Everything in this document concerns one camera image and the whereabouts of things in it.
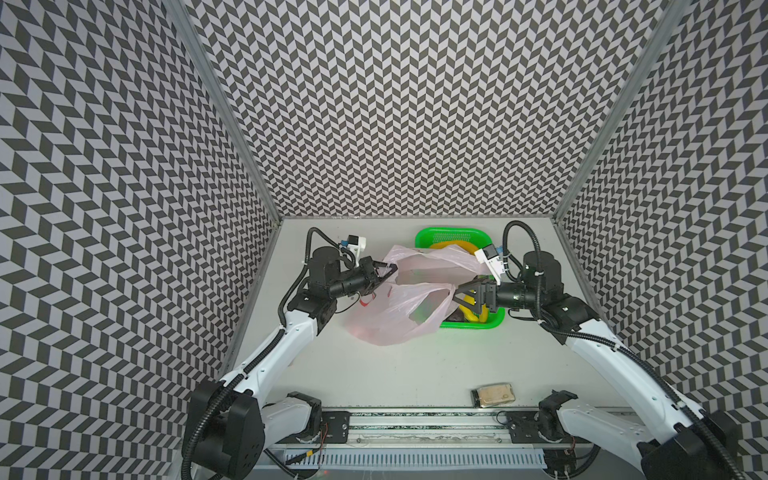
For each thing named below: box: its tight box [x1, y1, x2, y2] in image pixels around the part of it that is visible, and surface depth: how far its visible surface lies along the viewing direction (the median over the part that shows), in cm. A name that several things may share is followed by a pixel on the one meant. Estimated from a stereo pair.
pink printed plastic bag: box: [345, 245, 491, 346], surface depth 68 cm
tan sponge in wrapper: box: [471, 382, 516, 408], surface depth 77 cm
